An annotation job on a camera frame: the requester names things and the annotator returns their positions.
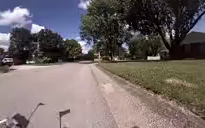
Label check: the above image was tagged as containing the group of tall trees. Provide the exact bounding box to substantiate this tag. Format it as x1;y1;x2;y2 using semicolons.
79;0;205;62

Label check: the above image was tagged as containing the pale concrete kerb strip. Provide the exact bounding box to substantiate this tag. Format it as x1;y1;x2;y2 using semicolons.
89;63;205;128

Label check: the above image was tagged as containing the low white sign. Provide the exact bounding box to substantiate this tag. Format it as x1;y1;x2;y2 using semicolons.
146;55;162;62

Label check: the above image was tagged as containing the grey asphalt road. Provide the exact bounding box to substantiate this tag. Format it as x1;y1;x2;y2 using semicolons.
0;62;120;128

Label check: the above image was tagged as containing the row of dark trees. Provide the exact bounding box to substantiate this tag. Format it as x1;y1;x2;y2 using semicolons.
8;27;85;65

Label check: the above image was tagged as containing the pale concrete driveway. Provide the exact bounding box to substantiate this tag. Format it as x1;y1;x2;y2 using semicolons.
9;63;56;71

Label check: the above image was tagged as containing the green grass lawn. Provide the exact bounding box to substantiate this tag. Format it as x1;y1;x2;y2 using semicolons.
96;58;205;123

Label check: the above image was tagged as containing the dark brown building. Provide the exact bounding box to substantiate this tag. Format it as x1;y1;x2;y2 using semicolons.
169;30;205;61

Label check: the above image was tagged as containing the white vehicle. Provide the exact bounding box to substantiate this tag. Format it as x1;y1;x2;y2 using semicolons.
0;54;15;67

